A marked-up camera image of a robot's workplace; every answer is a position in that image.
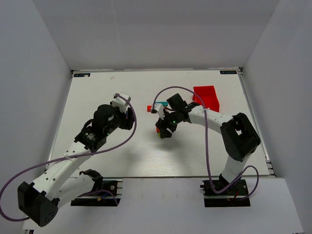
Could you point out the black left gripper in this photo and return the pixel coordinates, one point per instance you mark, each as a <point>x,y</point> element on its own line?
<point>130,118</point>

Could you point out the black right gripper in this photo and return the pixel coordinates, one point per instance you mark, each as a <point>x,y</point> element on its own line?
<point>164,126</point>

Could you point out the teal long block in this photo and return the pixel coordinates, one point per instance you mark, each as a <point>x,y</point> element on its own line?
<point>164,103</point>

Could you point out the red plastic tray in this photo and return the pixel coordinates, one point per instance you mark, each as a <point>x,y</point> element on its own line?
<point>208,96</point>

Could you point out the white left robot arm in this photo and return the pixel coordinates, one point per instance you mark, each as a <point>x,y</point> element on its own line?
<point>41,199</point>

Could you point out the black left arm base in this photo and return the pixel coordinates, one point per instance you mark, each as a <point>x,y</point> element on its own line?
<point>109,195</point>

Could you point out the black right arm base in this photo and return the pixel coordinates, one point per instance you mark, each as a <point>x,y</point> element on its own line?
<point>232,197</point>

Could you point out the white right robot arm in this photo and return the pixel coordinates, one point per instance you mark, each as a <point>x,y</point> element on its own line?
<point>239,136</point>

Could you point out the left corner label sticker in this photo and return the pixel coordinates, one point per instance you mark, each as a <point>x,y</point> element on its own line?
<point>81,75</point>

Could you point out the corner label sticker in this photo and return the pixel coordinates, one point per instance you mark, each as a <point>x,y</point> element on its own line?
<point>81,75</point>
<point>228,72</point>

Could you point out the right corner label sticker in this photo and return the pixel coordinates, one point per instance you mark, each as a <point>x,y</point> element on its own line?
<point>228,72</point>

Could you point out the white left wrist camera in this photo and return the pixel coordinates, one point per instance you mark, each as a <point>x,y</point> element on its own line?
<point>121,101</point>

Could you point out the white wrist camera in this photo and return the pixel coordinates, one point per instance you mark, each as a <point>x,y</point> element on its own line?
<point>158,108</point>
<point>121,101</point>

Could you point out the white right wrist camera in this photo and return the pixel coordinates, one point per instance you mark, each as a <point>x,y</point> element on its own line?
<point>158,108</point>

